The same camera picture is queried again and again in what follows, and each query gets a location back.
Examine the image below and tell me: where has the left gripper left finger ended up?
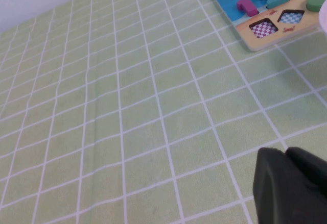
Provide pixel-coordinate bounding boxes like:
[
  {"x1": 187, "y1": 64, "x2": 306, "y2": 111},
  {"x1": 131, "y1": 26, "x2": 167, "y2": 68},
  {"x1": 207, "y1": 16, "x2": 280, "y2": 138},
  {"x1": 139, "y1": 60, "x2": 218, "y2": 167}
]
[{"x1": 252, "y1": 147, "x2": 327, "y2": 224}]

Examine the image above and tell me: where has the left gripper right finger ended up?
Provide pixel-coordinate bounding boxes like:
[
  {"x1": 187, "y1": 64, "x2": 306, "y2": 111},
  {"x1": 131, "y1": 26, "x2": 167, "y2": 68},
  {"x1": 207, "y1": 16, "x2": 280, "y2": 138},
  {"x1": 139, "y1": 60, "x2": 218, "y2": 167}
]
[{"x1": 285, "y1": 146, "x2": 327, "y2": 200}]

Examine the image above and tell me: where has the wooden number puzzle board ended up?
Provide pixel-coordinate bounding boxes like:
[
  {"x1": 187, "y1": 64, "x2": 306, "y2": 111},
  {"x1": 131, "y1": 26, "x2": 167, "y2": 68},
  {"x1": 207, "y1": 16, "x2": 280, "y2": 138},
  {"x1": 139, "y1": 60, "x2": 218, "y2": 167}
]
[{"x1": 211, "y1": 0, "x2": 327, "y2": 53}]

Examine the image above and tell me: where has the magenta number one piece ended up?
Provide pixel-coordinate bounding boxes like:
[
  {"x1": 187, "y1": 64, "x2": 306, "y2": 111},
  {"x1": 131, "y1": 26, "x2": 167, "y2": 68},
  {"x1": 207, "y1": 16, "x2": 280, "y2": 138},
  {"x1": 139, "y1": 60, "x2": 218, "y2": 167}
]
[{"x1": 237, "y1": 0, "x2": 259, "y2": 17}]

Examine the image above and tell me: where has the pink plastic bowl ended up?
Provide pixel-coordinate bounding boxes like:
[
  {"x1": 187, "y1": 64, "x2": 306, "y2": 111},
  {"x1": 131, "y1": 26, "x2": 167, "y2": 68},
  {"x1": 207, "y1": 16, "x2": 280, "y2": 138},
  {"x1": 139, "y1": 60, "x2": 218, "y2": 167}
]
[{"x1": 318, "y1": 0, "x2": 327, "y2": 35}]

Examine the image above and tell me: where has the green circle piece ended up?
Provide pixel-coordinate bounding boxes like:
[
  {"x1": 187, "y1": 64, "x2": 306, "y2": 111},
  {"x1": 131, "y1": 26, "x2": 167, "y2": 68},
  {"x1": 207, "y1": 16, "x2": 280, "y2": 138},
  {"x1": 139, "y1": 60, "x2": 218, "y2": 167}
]
[{"x1": 306, "y1": 0, "x2": 327, "y2": 12}]

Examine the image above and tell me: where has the green checked tablecloth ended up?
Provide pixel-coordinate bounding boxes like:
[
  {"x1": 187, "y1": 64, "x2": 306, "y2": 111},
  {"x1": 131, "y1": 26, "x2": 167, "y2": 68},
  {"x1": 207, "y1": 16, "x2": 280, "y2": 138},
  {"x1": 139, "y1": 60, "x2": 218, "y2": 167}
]
[{"x1": 0, "y1": 0, "x2": 327, "y2": 224}]

